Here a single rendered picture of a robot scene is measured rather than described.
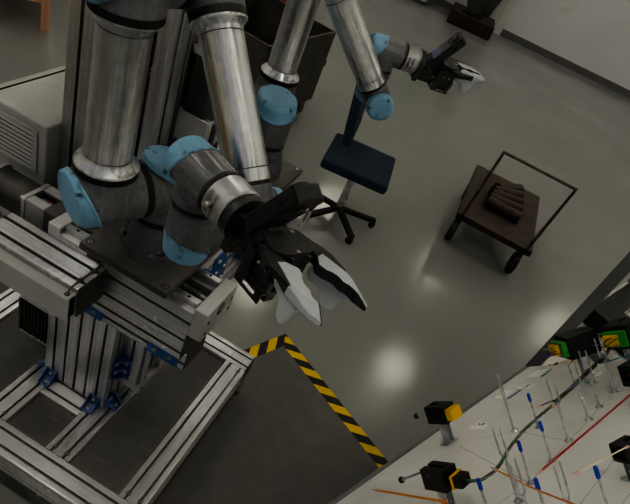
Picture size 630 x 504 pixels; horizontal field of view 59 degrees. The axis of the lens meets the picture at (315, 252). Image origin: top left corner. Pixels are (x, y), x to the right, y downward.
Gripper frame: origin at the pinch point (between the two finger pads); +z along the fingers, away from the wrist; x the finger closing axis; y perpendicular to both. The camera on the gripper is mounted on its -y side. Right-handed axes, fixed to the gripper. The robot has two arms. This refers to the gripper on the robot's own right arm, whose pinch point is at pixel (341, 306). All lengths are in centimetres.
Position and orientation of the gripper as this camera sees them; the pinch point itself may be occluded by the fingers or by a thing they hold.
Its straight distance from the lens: 65.9
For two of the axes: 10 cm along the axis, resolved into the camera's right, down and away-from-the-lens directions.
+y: -4.3, 7.5, 5.0
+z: 6.2, 6.5, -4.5
